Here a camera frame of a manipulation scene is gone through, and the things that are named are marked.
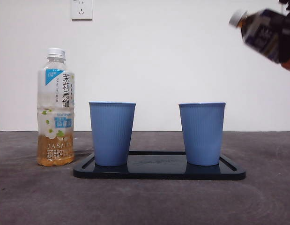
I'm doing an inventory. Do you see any dark oolong tea bottle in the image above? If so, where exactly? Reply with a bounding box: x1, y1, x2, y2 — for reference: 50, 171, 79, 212
228, 8, 290, 73

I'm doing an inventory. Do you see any blue ribbed plastic cup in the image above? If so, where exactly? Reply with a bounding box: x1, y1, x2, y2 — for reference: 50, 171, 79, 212
178, 102, 227, 166
88, 101, 137, 167

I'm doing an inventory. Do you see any white wall socket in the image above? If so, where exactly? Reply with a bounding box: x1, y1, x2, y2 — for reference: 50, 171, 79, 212
71, 0, 93, 21

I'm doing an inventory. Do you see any pale jasmine tea bottle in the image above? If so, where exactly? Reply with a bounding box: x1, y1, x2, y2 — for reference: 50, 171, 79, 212
36, 48, 76, 167

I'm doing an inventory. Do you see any dark teal rectangular tray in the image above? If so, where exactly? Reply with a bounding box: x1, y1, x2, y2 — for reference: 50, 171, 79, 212
73, 151, 246, 181

